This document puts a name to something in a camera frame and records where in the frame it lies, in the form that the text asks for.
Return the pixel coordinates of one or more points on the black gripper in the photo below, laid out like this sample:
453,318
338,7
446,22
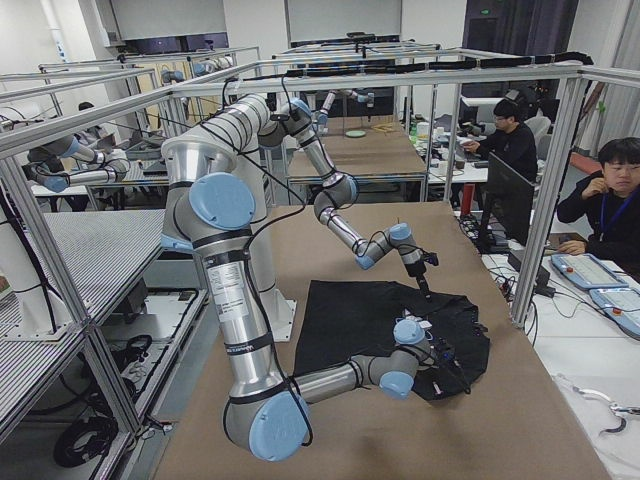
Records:
414,272
446,361

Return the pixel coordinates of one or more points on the dark garment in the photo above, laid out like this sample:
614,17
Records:
343,319

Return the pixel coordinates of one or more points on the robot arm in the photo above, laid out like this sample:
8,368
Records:
267,413
338,188

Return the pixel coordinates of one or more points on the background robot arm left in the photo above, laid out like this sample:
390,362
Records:
60,164

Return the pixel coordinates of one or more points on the black computer monitor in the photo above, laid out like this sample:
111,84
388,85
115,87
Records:
509,199

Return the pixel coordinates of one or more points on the far blue teach pendant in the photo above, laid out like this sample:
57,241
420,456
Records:
586,272

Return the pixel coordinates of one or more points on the blue teach pendant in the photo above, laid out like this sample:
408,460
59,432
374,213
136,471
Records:
586,272
621,305

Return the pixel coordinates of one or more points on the far seated man in black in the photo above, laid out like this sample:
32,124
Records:
513,141

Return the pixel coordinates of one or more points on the seated man in black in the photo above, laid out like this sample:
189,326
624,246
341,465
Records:
513,141
609,199

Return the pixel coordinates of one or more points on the near blue teach pendant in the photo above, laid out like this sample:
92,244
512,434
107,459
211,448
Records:
621,305

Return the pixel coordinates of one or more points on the near seated man in black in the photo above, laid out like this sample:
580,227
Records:
609,199

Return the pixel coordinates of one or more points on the striped metal side table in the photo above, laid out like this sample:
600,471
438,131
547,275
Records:
105,252

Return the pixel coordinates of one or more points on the aluminium frame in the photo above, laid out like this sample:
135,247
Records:
461,67

